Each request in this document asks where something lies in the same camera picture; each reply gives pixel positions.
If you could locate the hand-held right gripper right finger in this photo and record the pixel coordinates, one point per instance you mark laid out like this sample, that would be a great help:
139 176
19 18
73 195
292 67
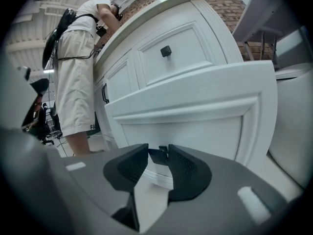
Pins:
188 175

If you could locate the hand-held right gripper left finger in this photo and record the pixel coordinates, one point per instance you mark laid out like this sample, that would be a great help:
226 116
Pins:
127 170

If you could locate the white panelled drawer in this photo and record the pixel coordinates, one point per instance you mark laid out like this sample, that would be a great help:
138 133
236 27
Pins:
185 48
195 101

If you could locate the black drawer knob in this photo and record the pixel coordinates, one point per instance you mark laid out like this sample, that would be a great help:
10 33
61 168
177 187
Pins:
157 155
165 51

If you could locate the black office chair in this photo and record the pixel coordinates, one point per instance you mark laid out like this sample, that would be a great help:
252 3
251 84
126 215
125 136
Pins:
44 128

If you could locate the white wooden cabinet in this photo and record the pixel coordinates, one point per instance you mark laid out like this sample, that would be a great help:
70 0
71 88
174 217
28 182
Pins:
122 65

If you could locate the white toilet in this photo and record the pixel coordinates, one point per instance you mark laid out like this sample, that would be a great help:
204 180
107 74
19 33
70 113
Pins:
291 124

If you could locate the black backpack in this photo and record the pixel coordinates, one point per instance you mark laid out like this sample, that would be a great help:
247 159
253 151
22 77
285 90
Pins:
55 37

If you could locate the white table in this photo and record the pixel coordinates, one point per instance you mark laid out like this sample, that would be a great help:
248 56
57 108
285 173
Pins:
264 8

